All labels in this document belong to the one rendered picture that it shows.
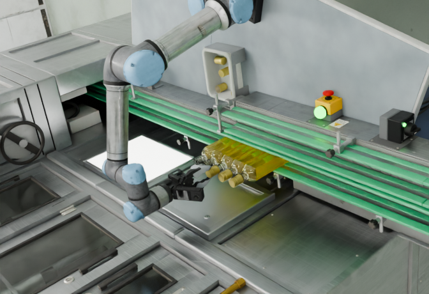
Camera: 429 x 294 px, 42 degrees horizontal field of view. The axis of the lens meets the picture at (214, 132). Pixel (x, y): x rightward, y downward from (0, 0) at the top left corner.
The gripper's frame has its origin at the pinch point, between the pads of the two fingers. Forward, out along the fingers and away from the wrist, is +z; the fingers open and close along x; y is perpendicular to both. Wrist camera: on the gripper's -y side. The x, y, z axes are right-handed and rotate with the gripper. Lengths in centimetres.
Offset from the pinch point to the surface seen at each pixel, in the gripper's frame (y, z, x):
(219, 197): 0.5, 3.4, 12.8
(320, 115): -27.7, 31.1, -18.8
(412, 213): -67, 26, 3
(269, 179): -15.4, 15.5, 4.8
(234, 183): -13.2, 0.4, -0.5
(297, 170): -20.4, 25.3, 3.5
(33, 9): 378, 103, 4
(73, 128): 112, 0, 13
